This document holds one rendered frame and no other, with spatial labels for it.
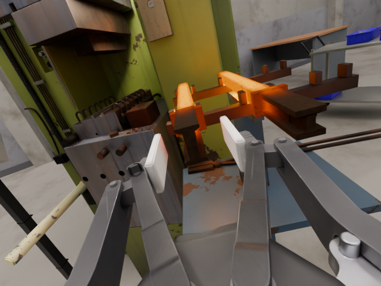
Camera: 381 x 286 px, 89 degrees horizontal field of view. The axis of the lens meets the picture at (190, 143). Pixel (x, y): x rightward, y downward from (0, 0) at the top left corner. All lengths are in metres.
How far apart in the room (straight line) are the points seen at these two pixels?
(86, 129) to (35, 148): 3.59
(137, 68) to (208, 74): 0.54
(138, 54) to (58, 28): 0.49
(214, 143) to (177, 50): 0.41
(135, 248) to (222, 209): 0.72
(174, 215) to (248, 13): 5.08
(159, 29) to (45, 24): 0.36
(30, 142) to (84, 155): 3.58
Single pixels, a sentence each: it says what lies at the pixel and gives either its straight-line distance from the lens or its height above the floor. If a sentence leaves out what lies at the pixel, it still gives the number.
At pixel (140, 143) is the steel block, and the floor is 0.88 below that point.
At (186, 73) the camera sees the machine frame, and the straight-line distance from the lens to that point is 0.80.
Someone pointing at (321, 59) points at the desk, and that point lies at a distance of 4.20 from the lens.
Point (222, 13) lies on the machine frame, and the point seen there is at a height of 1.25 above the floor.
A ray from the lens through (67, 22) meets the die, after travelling 0.80.
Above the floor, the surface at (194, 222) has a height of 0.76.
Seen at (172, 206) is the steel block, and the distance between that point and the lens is 0.85.
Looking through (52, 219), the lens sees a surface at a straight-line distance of 1.10.
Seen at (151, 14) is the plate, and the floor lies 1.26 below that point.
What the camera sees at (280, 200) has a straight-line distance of 0.50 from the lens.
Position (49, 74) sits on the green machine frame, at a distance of 1.06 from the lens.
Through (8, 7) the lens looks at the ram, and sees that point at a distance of 0.92.
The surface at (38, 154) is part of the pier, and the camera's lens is 4.46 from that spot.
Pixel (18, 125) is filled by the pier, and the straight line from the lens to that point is 4.38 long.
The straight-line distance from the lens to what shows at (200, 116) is 0.27.
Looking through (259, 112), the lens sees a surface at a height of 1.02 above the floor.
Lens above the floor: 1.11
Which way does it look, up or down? 24 degrees down
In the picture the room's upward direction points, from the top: 16 degrees counter-clockwise
